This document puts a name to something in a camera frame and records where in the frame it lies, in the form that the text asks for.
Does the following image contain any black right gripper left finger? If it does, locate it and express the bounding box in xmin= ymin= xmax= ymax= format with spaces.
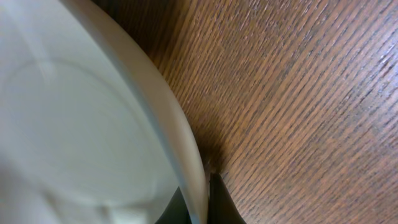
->
xmin=155 ymin=188 xmax=192 ymax=224

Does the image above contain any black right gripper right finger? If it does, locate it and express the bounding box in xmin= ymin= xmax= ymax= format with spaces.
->
xmin=208 ymin=173 xmax=246 ymax=224

